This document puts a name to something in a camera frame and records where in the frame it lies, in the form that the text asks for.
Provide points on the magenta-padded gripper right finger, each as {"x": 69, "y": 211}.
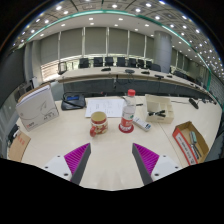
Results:
{"x": 146, "y": 158}

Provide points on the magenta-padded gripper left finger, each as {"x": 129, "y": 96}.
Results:
{"x": 76, "y": 158}

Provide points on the clear red-capped water bottle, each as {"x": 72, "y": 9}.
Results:
{"x": 128, "y": 115}

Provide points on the white remote control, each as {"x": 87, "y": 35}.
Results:
{"x": 142, "y": 124}

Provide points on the flat round red coaster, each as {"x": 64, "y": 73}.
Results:
{"x": 122, "y": 130}

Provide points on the red and cream mug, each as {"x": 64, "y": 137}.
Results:
{"x": 99, "y": 123}

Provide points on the cardboard box with red side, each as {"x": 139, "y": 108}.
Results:
{"x": 186, "y": 145}

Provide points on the open cream tray box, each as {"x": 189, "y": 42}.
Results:
{"x": 159, "y": 108}

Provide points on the white printed paper sheet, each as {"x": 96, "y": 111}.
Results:
{"x": 103, "y": 108}

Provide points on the black desk phone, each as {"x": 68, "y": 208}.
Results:
{"x": 73, "y": 101}

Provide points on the brown cardboard sheet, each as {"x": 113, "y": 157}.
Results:
{"x": 18, "y": 146}

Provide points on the large white carton box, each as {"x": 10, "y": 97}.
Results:
{"x": 36, "y": 108}

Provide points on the row of black office chairs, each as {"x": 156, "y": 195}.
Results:
{"x": 113, "y": 62}

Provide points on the group of ceiling lights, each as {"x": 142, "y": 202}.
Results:
{"x": 114, "y": 6}

